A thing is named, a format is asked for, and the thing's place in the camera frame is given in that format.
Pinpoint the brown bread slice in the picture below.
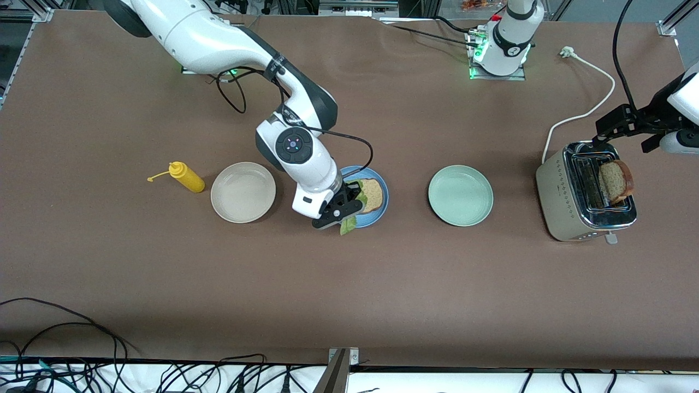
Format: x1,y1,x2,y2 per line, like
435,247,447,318
598,159,635,206
358,178,384,215

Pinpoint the green lettuce leaf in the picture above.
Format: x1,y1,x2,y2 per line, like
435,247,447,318
340,179,365,236

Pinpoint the yellow squeeze bottle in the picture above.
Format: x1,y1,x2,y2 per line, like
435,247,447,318
147,161,206,194

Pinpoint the blue plate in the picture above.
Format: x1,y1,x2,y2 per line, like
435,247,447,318
340,165,389,229

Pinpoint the beige plate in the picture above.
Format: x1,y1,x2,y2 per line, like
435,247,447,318
210,162,277,224

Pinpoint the mint green plate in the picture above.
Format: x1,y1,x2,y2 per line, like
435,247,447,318
428,165,494,227

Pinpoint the beige chrome toaster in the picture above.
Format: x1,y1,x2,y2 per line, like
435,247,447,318
535,140,638,245

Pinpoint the grey metal box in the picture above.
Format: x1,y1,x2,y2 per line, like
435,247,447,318
318,0,399,17

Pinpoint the white power cable with plug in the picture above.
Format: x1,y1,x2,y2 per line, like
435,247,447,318
542,46,616,164

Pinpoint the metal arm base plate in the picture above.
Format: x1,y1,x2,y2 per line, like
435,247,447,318
181,64,241,75
469,27,528,81

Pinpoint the grey aluminium post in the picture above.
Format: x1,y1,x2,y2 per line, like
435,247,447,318
312,349,350,393

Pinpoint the teal cable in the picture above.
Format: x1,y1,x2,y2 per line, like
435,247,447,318
0,356,72,383

